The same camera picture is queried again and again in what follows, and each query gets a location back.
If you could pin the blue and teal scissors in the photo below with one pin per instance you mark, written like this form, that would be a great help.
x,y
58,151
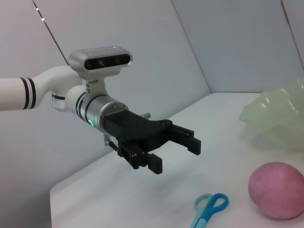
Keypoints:
x,y
200,221

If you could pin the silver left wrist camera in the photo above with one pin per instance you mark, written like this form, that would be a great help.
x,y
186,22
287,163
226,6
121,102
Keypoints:
x,y
104,61

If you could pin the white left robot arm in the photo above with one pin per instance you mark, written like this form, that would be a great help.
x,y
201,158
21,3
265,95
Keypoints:
x,y
14,92

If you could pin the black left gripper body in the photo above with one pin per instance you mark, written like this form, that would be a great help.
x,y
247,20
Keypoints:
x,y
133,128

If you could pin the pink peach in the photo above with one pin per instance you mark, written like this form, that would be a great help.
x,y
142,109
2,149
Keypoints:
x,y
275,190

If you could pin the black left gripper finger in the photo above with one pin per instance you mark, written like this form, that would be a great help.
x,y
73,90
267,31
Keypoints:
x,y
190,142
154,165

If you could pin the pale green glass fruit plate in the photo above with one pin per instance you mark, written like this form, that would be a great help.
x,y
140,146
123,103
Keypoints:
x,y
280,107

